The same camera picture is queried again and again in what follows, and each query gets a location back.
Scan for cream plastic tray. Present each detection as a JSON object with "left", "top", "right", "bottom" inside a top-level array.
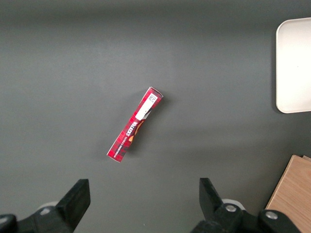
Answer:
[{"left": 275, "top": 17, "right": 311, "bottom": 114}]

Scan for wooden drawer cabinet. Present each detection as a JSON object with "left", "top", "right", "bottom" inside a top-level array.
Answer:
[{"left": 264, "top": 154, "right": 311, "bottom": 233}]

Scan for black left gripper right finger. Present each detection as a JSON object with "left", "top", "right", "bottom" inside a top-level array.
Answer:
[{"left": 191, "top": 178, "right": 302, "bottom": 233}]

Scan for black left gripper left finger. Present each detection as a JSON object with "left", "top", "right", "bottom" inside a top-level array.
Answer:
[{"left": 0, "top": 179, "right": 91, "bottom": 233}]

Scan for red cookie box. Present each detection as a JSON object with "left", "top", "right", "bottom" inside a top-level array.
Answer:
[{"left": 106, "top": 86, "right": 164, "bottom": 164}]

